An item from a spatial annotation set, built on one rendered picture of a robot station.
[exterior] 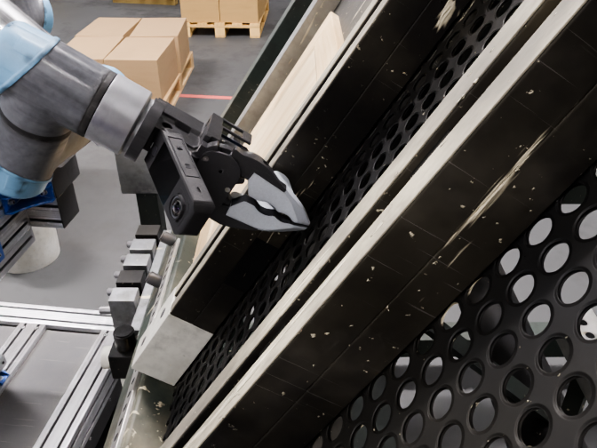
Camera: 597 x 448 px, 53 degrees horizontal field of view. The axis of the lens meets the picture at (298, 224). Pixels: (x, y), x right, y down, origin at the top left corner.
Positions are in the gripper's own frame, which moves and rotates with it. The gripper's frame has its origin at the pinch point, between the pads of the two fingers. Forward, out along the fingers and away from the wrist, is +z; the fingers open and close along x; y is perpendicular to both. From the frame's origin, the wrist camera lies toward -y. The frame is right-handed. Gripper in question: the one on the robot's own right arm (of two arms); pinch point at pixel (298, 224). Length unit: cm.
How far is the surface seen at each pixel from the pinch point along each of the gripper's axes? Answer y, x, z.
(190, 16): 511, 140, -27
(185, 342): 5.8, 28.6, -0.6
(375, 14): 6.7, -22.1, -4.9
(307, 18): 69, -6, -1
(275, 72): 69, 7, -1
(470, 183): -27.2, -22.2, -2.8
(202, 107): 337, 137, 11
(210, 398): -23.1, 5.9, -4.9
